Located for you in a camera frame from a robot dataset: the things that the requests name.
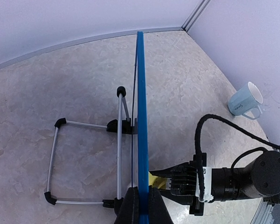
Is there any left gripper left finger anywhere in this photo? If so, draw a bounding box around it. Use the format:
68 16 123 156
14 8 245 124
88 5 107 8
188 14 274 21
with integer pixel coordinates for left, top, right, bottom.
115 187 139 224

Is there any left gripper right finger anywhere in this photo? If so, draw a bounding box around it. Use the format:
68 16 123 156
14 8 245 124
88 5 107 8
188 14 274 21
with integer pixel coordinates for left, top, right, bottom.
148 186 173 224

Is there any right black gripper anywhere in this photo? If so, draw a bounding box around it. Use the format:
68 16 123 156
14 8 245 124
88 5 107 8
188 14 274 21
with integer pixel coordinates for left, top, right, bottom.
150 156 204 216

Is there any yellow whiteboard eraser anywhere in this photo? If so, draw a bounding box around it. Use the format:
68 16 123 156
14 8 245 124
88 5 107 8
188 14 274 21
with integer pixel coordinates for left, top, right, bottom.
148 172 167 189

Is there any blue framed whiteboard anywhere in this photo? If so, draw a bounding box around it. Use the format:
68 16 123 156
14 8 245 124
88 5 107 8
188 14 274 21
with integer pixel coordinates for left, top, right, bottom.
131 31 149 224

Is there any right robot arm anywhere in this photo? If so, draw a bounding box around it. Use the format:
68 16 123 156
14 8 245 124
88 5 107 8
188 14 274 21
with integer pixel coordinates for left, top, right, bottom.
150 147 280 216

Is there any whiteboard metal stand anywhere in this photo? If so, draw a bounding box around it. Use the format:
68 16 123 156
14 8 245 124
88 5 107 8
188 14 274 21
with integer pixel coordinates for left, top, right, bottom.
44 86 135 209

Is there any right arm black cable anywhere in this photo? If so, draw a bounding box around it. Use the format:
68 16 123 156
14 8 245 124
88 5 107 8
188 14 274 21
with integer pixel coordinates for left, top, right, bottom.
195 113 280 201

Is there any front aluminium rail base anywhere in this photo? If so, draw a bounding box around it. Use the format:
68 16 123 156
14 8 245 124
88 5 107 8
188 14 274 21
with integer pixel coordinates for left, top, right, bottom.
251 201 280 224

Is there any right aluminium frame post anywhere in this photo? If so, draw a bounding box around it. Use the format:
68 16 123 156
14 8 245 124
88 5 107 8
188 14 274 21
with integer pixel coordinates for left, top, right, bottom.
182 0 211 33

